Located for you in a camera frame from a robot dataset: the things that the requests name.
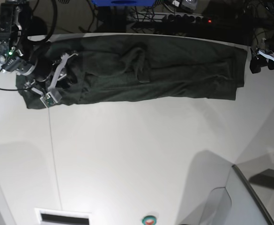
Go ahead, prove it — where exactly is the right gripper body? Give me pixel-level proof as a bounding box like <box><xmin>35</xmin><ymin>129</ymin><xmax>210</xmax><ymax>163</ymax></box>
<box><xmin>0</xmin><ymin>35</ymin><xmax>58</xmax><ymax>83</ymax></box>

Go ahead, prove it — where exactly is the dark green t-shirt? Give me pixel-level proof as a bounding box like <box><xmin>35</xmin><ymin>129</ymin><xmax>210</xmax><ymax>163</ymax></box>
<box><xmin>15</xmin><ymin>33</ymin><xmax>248</xmax><ymax>110</ymax></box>

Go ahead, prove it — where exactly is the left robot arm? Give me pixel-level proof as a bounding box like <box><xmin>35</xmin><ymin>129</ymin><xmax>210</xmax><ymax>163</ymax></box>
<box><xmin>244</xmin><ymin>0</ymin><xmax>274</xmax><ymax>74</ymax></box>

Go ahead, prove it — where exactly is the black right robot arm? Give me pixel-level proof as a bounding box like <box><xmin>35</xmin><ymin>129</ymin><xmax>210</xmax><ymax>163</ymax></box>
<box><xmin>0</xmin><ymin>0</ymin><xmax>58</xmax><ymax>82</ymax></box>

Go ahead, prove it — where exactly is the black power strip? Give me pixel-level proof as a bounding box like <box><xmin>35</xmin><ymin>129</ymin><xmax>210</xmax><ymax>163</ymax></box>
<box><xmin>165</xmin><ymin>14</ymin><xmax>213</xmax><ymax>24</ymax></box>

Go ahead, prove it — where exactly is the blue box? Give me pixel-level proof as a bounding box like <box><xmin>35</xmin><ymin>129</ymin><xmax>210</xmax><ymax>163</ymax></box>
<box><xmin>91</xmin><ymin>0</ymin><xmax>155</xmax><ymax>7</ymax></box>

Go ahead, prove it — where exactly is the red green emergency button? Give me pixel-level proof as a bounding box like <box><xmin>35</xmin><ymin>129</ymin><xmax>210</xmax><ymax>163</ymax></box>
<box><xmin>142</xmin><ymin>216</ymin><xmax>157</xmax><ymax>225</ymax></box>

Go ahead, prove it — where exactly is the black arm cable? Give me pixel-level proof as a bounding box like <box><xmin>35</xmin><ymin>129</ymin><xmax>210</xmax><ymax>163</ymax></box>
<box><xmin>25</xmin><ymin>0</ymin><xmax>59</xmax><ymax>45</ymax></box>

